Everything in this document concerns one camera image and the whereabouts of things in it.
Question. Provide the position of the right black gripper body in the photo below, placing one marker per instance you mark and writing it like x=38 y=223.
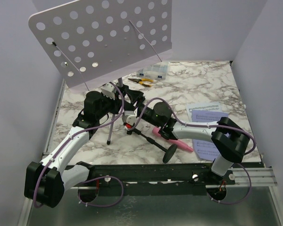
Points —
x=138 y=103

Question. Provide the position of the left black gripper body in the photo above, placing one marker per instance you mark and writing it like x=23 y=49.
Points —
x=112 y=105

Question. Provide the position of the lilac music stand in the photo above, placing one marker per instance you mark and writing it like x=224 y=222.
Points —
x=93 y=42

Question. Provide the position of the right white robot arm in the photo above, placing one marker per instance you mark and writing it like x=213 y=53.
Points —
x=230 y=140

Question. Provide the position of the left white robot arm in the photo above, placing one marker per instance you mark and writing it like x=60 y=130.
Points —
x=47 y=180

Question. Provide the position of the clear plastic screw box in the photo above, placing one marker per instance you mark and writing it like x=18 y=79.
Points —
x=157 y=71

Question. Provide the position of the black microphone stand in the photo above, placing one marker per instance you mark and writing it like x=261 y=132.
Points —
x=168 y=152

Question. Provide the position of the pink toy microphone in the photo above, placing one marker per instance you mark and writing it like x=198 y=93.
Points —
x=180 y=144

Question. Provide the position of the white sheet music page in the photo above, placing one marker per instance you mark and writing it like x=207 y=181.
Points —
x=207 y=106

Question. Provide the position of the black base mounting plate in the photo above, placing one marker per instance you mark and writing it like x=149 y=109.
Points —
x=153 y=179

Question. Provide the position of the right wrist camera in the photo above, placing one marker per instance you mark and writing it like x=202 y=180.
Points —
x=129 y=118

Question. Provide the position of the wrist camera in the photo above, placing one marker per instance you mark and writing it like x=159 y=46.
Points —
x=129 y=118
x=109 y=90

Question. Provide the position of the yellow handled pliers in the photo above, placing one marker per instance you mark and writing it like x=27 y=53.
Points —
x=144 y=82

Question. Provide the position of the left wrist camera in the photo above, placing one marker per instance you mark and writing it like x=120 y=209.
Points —
x=109 y=90

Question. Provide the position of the aluminium frame rail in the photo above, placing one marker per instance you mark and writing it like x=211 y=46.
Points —
x=260 y=177

